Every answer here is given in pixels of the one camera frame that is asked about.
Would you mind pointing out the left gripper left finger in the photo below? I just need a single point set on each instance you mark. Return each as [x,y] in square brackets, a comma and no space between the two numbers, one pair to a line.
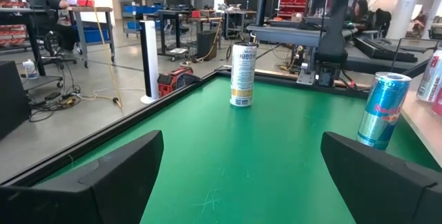
[86,200]

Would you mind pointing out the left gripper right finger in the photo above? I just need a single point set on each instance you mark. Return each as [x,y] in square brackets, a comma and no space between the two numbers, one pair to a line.
[380,189]

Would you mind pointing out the blue silver Red Bull can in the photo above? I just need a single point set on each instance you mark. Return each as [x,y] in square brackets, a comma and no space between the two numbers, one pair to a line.
[380,113]

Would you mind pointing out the white red soda can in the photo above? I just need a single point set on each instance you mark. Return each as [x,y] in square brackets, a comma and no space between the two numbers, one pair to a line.
[438,103]

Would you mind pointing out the silver Diet Coke can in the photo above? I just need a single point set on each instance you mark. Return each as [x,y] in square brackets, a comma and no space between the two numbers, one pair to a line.
[430,75]

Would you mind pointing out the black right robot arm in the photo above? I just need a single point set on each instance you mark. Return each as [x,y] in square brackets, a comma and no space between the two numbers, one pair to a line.
[331,40]

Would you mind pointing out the black desk leg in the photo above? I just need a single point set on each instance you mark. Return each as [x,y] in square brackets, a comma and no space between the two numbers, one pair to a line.
[414,70]

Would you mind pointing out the grey desk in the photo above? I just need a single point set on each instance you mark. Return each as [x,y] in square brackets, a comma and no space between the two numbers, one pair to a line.
[362,65]
[286,34]

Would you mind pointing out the black cabinet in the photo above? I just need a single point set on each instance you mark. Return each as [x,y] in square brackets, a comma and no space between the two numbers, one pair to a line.
[12,96]

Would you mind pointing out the backlit black keyboard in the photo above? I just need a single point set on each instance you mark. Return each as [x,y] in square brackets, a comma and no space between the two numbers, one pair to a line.
[383,49]

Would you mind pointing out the white plastic bottle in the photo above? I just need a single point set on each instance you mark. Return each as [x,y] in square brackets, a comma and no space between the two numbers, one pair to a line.
[30,69]

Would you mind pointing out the green table mat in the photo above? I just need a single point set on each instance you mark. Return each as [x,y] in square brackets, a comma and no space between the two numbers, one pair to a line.
[241,141]

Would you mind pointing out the red black tool case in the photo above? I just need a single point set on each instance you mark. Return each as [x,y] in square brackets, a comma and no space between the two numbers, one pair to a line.
[172,79]

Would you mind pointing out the black stand pole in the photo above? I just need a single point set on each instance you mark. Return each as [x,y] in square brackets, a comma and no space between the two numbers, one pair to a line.
[142,61]

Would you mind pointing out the black office chair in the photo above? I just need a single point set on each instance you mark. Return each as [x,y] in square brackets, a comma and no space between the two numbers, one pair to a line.
[52,42]

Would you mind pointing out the blue storage tote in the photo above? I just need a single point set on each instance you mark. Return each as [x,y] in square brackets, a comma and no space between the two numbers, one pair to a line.
[91,34]

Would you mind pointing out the person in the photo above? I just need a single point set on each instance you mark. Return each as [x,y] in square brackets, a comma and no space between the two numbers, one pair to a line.
[383,20]
[419,21]
[360,13]
[48,2]

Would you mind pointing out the white Celsius can black lid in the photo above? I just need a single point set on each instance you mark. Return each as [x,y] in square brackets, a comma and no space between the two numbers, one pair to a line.
[243,75]

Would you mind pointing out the white pillar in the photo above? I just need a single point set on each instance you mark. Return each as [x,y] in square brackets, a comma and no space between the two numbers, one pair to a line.
[404,6]

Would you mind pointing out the red parts bins rack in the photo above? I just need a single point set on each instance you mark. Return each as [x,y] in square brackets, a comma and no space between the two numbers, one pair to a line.
[12,30]

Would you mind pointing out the wooden top grey cart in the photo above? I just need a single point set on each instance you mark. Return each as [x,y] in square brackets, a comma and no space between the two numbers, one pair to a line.
[91,9]

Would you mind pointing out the red bin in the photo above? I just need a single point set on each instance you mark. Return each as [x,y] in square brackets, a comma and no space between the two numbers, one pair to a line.
[85,2]

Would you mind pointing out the grey shelving blue bins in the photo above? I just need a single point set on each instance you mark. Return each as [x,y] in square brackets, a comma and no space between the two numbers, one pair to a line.
[138,9]

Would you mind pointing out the black workbench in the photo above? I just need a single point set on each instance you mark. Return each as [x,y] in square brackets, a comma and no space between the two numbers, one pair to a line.
[20,10]

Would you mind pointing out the red bin rack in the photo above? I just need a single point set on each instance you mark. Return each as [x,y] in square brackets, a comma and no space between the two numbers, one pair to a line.
[291,4]

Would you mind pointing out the black desk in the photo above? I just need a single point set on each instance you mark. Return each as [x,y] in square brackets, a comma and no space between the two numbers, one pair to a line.
[172,12]

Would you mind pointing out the grey metal table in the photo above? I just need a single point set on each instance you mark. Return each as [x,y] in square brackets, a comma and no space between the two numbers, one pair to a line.
[238,12]

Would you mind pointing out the black cabinets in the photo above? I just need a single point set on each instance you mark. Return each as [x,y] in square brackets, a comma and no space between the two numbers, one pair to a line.
[241,0]

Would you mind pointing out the black metal table frame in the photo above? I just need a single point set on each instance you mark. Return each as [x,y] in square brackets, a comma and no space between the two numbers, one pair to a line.
[138,115]

